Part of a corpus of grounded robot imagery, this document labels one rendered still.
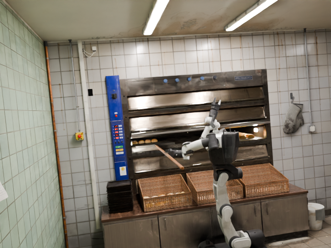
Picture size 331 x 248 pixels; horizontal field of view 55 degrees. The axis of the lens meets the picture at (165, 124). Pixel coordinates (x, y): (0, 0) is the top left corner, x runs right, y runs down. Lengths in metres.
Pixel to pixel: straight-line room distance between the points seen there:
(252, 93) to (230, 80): 0.35
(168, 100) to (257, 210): 1.69
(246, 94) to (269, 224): 1.64
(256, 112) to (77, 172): 2.42
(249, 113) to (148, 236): 2.01
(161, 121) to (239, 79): 1.17
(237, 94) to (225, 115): 0.33
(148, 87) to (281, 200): 2.09
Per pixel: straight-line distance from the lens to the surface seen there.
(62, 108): 3.98
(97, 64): 3.98
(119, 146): 3.93
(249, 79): 4.37
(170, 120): 4.01
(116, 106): 3.91
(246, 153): 4.35
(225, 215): 3.32
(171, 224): 3.67
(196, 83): 4.11
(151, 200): 3.61
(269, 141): 4.47
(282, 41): 4.64
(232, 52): 4.31
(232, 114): 4.24
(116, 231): 3.62
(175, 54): 4.08
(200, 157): 4.15
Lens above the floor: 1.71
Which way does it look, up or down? 3 degrees down
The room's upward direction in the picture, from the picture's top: 5 degrees counter-clockwise
